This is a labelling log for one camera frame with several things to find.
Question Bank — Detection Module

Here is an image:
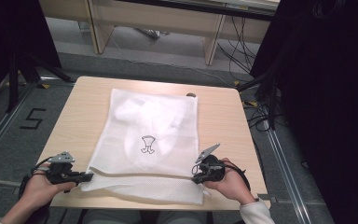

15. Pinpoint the black metal stand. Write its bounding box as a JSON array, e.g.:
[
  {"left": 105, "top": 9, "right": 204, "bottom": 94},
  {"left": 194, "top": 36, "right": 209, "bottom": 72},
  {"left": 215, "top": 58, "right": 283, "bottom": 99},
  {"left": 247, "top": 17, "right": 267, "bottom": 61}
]
[
  {"left": 236, "top": 69, "right": 279, "bottom": 131},
  {"left": 7, "top": 50, "right": 76, "bottom": 114}
]

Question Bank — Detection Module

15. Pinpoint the person's left hand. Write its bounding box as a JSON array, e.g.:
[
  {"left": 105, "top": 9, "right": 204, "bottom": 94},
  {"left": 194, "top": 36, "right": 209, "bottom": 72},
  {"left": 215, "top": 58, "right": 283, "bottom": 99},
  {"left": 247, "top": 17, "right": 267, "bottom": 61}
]
[{"left": 22, "top": 172, "right": 77, "bottom": 204}]

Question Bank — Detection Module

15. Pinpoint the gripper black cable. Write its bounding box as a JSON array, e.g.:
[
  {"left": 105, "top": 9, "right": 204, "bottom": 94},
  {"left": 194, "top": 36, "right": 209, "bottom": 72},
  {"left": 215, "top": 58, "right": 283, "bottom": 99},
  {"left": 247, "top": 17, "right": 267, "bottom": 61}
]
[
  {"left": 225, "top": 161, "right": 252, "bottom": 192},
  {"left": 18, "top": 156, "right": 54, "bottom": 200}
]

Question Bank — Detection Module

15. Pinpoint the black cable bundle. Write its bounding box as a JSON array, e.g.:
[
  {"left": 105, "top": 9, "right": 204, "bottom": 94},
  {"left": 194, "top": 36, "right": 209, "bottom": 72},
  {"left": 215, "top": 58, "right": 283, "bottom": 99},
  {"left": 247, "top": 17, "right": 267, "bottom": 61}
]
[{"left": 216, "top": 14, "right": 264, "bottom": 77}]

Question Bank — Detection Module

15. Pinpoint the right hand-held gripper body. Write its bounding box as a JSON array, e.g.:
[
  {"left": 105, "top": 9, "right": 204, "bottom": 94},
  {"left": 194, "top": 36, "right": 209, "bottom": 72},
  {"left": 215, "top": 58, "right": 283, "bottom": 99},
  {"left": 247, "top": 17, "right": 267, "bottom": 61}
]
[{"left": 191, "top": 143, "right": 227, "bottom": 185}]

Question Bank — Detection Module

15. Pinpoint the black cable coil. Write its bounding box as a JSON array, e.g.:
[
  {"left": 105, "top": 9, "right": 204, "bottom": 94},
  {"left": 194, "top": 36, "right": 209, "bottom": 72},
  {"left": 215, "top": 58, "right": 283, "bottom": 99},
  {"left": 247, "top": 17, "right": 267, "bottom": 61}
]
[{"left": 242, "top": 98, "right": 276, "bottom": 133}]

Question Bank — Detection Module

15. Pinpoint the black curtain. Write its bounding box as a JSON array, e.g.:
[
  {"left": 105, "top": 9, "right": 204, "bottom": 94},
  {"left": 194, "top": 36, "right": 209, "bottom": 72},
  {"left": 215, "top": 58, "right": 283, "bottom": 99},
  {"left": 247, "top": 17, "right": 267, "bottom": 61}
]
[
  {"left": 249, "top": 0, "right": 358, "bottom": 224},
  {"left": 0, "top": 0, "right": 62, "bottom": 108}
]

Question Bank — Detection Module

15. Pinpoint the white mesh laundry bag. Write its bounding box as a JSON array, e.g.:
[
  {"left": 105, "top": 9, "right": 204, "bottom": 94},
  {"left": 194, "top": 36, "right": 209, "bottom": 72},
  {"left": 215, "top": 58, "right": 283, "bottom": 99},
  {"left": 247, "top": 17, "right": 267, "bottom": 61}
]
[{"left": 79, "top": 88, "right": 213, "bottom": 206}]

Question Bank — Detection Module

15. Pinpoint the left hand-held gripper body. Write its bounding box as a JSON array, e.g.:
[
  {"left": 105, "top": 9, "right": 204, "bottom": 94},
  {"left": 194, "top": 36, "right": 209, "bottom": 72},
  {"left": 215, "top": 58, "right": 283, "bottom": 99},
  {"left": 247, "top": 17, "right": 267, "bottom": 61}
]
[{"left": 45, "top": 150, "right": 83, "bottom": 187}]

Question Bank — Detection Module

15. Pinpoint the metal floor rail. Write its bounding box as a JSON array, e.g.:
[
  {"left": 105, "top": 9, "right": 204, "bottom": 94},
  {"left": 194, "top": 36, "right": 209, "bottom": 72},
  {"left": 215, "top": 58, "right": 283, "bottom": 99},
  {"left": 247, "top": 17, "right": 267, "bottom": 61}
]
[
  {"left": 264, "top": 126, "right": 313, "bottom": 224},
  {"left": 0, "top": 82, "right": 36, "bottom": 166}
]

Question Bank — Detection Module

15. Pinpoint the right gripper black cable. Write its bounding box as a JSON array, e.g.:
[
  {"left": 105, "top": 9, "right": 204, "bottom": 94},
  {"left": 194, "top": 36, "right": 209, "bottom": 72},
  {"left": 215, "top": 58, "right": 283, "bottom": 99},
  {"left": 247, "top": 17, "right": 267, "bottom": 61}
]
[{"left": 225, "top": 161, "right": 252, "bottom": 192}]

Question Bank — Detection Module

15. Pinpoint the white garment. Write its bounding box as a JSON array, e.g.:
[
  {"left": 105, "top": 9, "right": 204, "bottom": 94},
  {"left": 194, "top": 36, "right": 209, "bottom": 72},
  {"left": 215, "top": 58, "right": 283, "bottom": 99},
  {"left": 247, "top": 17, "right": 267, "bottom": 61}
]
[{"left": 114, "top": 95, "right": 186, "bottom": 158}]

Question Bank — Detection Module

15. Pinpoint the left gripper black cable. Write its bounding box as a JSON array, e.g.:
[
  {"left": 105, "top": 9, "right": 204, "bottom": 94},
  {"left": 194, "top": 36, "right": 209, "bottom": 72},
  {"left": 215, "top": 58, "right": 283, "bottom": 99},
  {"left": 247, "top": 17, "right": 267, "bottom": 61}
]
[{"left": 18, "top": 156, "right": 54, "bottom": 200}]

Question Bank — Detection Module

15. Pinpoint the person's right hand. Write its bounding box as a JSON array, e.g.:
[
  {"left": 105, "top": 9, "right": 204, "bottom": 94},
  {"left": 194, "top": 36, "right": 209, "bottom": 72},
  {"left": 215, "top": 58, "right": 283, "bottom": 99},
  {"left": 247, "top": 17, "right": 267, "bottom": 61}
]
[{"left": 202, "top": 157, "right": 256, "bottom": 205}]

